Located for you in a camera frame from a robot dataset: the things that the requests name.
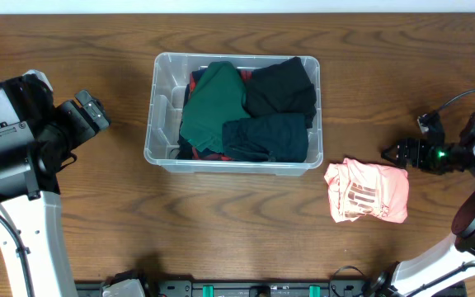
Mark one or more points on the dark green garment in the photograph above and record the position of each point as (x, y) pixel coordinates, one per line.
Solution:
(217, 95)

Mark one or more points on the dark navy shirt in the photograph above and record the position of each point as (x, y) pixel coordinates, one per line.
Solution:
(276, 138)

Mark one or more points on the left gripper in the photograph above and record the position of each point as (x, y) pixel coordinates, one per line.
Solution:
(82, 130)

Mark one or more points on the clear plastic storage bin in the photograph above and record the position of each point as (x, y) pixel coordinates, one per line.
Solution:
(170, 77)

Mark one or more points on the black garment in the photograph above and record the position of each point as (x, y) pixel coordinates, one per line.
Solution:
(281, 88)

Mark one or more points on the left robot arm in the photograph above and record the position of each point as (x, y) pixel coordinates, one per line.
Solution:
(37, 140)

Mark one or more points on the red plaid flannel shirt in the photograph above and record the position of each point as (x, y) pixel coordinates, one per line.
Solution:
(207, 154)

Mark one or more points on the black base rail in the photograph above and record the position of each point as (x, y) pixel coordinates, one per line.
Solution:
(136, 283)

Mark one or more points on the pink printed t-shirt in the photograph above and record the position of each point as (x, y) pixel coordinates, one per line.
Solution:
(358, 189)

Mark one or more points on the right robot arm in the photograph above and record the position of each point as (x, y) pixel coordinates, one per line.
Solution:
(441, 270)

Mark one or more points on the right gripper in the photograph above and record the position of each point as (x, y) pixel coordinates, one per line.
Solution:
(414, 160)

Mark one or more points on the black pants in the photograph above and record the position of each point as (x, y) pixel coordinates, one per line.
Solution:
(185, 149)

